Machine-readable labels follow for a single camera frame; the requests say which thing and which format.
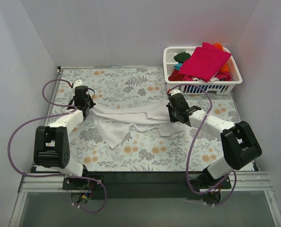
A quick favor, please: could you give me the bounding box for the floral patterned table mat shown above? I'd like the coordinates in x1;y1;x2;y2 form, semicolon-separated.
35;67;254;172

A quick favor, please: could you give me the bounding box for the magenta folded t shirt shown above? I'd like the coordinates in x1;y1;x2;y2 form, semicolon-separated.
179;42;231;82

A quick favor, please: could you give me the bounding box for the teal t shirt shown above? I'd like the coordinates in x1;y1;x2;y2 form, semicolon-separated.
174;63;183;71

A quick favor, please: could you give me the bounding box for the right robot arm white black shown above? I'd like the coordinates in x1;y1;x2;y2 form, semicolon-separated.
167;90;262;188

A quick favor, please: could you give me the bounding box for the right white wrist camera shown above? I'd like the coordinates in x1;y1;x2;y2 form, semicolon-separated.
167;89;181;96

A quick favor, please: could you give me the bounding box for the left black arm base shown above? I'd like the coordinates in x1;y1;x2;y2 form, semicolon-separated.
62;173;105;190

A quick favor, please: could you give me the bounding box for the white t shirt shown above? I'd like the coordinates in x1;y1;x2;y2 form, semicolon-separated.
92;101;186;149

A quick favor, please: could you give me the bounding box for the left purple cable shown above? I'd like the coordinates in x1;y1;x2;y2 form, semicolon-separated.
7;79;107;214

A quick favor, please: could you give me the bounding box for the aluminium frame rail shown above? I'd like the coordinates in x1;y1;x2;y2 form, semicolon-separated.
17;172;65;193

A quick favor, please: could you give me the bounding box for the dark red t shirt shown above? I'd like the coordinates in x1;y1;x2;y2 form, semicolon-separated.
168;69;184;81

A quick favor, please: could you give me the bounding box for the dark green t shirt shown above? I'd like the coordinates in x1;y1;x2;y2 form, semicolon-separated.
174;52;191;64

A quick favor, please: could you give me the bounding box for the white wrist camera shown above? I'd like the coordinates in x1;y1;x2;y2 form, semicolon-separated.
167;89;181;96
70;79;83;89

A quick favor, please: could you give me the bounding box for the purple cable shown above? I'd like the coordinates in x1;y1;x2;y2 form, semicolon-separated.
168;84;237;205
7;79;107;214

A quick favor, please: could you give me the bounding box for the orange t shirt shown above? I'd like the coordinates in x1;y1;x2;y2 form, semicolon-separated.
213;43;231;74

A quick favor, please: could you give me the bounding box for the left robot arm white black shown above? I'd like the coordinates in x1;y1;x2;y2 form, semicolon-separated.
34;85;96;189

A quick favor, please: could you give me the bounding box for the white plastic basket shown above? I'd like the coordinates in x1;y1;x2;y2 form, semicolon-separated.
163;46;243;95

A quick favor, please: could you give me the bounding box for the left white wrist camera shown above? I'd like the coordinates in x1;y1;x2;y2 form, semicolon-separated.
70;79;83;89

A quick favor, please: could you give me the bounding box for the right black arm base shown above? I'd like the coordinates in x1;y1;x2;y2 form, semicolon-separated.
184;174;232;206

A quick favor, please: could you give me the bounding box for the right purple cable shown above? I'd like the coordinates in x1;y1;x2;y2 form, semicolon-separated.
168;84;237;205

